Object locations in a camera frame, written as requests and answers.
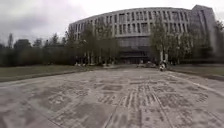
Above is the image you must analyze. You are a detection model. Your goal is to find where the group of trees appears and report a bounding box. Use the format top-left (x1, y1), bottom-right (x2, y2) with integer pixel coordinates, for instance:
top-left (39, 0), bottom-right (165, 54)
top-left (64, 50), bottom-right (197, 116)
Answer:
top-left (65, 20), bottom-right (120, 66)
top-left (149, 23), bottom-right (224, 65)

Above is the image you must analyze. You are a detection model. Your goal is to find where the grey patterned stone pavement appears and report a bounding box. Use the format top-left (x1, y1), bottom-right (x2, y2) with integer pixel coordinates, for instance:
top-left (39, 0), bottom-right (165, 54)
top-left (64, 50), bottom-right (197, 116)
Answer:
top-left (0, 67), bottom-right (224, 128)

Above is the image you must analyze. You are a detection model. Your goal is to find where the large curved grey building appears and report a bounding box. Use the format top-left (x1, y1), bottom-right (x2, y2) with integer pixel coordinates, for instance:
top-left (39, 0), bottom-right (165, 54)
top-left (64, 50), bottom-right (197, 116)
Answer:
top-left (67, 4), bottom-right (218, 65)

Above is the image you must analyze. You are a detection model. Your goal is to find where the person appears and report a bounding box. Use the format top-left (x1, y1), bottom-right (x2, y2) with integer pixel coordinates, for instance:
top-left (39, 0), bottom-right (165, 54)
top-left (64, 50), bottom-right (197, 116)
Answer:
top-left (158, 60), bottom-right (167, 72)

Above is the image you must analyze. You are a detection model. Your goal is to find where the row of trees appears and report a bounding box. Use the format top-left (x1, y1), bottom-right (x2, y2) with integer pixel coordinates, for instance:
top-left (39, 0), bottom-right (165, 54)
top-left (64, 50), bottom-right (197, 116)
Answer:
top-left (0, 32), bottom-right (78, 67)

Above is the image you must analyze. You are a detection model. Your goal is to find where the grass lawn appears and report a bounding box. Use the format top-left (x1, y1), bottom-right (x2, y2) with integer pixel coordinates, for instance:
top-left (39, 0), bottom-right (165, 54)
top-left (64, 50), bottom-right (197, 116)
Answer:
top-left (0, 64), bottom-right (101, 83)
top-left (168, 64), bottom-right (224, 81)

